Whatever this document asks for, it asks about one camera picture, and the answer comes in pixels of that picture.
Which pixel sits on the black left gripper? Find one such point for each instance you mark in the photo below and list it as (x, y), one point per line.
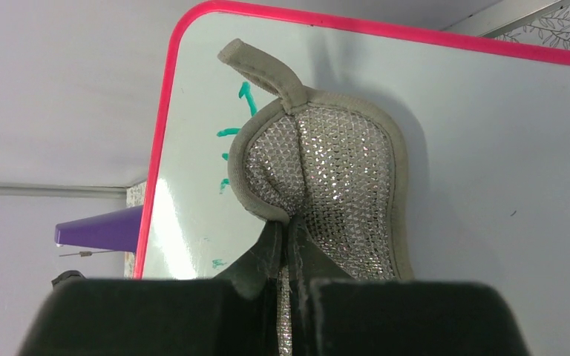
(66, 277)

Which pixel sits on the pink framed whiteboard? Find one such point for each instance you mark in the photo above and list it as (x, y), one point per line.
(487, 126)

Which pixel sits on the grey round scrubber pad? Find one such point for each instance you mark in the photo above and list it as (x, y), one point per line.
(328, 165)

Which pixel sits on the purple metronome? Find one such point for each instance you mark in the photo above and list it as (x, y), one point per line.
(115, 231)

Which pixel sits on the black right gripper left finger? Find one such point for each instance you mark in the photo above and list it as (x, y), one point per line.
(233, 313)

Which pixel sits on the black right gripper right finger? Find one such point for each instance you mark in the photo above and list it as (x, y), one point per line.
(334, 314)

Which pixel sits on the floral table mat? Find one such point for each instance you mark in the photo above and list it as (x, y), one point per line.
(549, 30)

